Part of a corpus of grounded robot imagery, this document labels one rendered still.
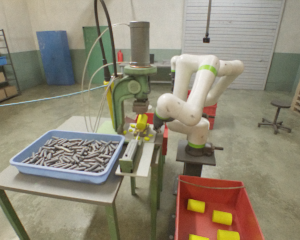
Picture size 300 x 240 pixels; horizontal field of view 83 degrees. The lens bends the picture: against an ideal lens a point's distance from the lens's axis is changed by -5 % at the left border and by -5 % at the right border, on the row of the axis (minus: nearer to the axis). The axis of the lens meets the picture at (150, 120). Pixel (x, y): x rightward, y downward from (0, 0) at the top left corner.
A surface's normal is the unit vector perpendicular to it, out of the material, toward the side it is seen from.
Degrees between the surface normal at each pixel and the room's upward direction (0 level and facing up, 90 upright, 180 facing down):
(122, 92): 90
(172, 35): 90
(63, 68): 90
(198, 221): 0
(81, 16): 90
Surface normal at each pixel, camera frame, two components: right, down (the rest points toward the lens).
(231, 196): -0.17, 0.42
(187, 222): 0.00, -0.90
